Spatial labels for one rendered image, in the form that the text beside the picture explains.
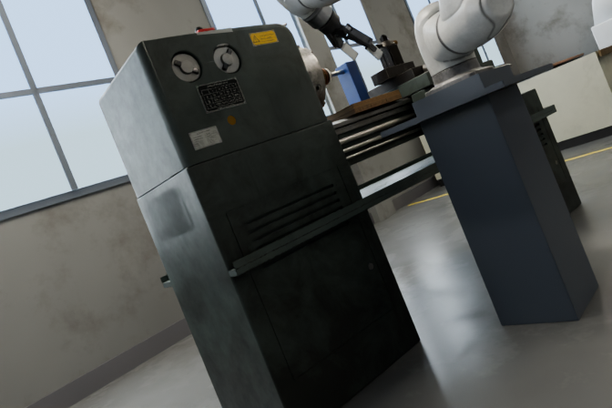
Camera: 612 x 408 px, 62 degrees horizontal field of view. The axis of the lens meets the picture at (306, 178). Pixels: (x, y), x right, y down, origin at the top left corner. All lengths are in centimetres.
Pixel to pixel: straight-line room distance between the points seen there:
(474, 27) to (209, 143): 83
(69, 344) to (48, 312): 23
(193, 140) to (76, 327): 212
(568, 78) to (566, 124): 43
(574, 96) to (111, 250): 418
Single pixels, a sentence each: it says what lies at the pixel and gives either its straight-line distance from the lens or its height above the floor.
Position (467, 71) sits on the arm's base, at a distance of 173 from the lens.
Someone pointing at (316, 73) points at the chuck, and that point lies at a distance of 204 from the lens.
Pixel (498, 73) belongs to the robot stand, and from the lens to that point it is 176.
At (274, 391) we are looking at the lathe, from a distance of 163.
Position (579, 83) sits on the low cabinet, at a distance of 537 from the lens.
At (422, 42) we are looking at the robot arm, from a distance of 177.
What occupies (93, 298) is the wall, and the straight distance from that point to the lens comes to 350.
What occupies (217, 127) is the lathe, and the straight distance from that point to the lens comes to 160.
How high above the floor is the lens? 71
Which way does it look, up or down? level
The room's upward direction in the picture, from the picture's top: 22 degrees counter-clockwise
